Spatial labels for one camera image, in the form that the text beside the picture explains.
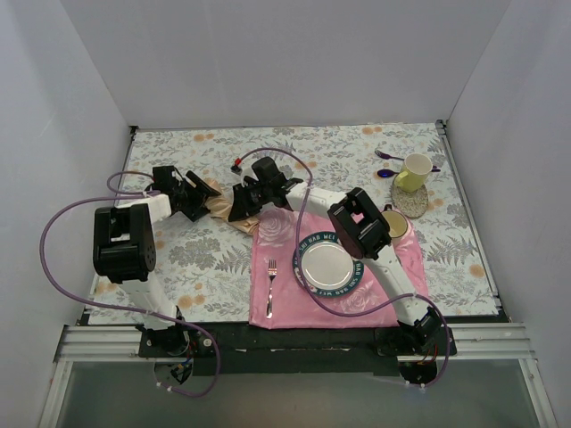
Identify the peach satin napkin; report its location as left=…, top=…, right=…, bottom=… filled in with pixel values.
left=205, top=178, right=260, bottom=236

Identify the floral tablecloth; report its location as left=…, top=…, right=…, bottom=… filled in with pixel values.
left=87, top=122, right=501, bottom=325

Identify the aluminium frame rail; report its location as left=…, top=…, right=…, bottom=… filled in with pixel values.
left=39, top=322, right=557, bottom=427

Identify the silver fork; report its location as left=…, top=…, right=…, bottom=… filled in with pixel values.
left=266, top=259, right=277, bottom=319

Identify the cream enamel mug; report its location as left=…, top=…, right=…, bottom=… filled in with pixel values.
left=382, top=204, right=409, bottom=245

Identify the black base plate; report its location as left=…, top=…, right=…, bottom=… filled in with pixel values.
left=137, top=318, right=459, bottom=375

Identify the white plate teal rim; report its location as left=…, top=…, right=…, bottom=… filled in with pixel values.
left=292, top=231, right=365, bottom=298

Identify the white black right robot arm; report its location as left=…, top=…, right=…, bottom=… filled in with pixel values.
left=229, top=152, right=451, bottom=358

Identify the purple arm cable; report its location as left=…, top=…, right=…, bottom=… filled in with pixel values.
left=236, top=147, right=451, bottom=389
left=39, top=171, right=222, bottom=398

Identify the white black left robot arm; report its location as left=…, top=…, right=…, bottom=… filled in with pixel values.
left=93, top=166, right=220, bottom=357

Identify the speckled round coaster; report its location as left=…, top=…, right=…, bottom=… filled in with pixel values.
left=391, top=183, right=428, bottom=219

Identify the purple plastic spoon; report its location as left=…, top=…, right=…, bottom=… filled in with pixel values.
left=377, top=168, right=441, bottom=178

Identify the purple plastic fork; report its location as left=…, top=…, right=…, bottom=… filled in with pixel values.
left=375, top=150, right=404, bottom=161

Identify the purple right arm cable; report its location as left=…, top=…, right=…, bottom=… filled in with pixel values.
left=236, top=147, right=451, bottom=389

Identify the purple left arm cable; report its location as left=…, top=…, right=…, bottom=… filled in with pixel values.
left=39, top=171, right=222, bottom=398

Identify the yellow green mug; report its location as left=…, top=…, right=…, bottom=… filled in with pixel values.
left=393, top=152, right=433, bottom=193

